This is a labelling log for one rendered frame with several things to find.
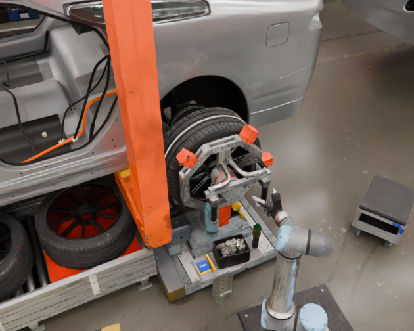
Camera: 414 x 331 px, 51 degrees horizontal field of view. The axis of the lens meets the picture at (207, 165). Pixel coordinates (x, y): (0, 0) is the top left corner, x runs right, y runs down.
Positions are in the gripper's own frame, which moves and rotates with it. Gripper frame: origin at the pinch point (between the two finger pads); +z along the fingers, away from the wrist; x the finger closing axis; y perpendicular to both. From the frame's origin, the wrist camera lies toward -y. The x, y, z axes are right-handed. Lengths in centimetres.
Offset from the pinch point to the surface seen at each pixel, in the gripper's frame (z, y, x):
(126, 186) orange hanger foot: 55, 15, -70
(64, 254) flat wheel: 38, 39, -120
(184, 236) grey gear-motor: 27, 51, -42
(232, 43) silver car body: 64, -66, 11
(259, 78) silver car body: 64, -35, 33
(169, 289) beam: 4, 70, -63
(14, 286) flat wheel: 36, 48, -153
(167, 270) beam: 19, 70, -59
